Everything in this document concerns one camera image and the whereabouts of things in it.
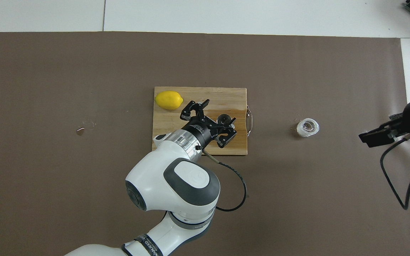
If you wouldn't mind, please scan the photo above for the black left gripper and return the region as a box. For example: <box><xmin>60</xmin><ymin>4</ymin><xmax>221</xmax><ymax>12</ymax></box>
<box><xmin>180</xmin><ymin>99</ymin><xmax>238</xmax><ymax>150</ymax></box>

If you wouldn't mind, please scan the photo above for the steel double jigger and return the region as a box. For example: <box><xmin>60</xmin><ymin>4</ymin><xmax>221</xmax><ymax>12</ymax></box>
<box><xmin>216</xmin><ymin>114</ymin><xmax>236</xmax><ymax>131</ymax></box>

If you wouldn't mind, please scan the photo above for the clear textured glass cup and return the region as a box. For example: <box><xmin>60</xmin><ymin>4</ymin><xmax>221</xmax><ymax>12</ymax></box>
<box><xmin>296</xmin><ymin>118</ymin><xmax>320</xmax><ymax>138</ymax></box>

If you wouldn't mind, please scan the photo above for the yellow lemon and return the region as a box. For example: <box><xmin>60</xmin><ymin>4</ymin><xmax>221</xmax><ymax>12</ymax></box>
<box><xmin>155</xmin><ymin>91</ymin><xmax>184</xmax><ymax>110</ymax></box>

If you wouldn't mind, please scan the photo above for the wooden cutting board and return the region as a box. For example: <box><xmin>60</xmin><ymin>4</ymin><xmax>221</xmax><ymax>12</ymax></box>
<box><xmin>152</xmin><ymin>86</ymin><xmax>253</xmax><ymax>156</ymax></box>

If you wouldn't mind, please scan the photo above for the brown paper table mat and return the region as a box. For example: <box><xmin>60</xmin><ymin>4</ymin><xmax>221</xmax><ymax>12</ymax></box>
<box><xmin>0</xmin><ymin>31</ymin><xmax>410</xmax><ymax>256</ymax></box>

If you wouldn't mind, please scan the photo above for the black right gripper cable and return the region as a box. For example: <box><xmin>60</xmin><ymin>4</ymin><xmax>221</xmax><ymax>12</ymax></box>
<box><xmin>380</xmin><ymin>124</ymin><xmax>410</xmax><ymax>211</ymax></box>

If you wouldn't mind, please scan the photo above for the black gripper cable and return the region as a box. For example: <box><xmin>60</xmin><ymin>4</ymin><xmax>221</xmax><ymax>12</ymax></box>
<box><xmin>380</xmin><ymin>124</ymin><xmax>410</xmax><ymax>211</ymax></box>
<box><xmin>201</xmin><ymin>149</ymin><xmax>247</xmax><ymax>212</ymax></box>

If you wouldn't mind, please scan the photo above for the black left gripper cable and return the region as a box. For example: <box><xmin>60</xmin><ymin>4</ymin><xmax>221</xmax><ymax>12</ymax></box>
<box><xmin>201</xmin><ymin>149</ymin><xmax>247</xmax><ymax>212</ymax></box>

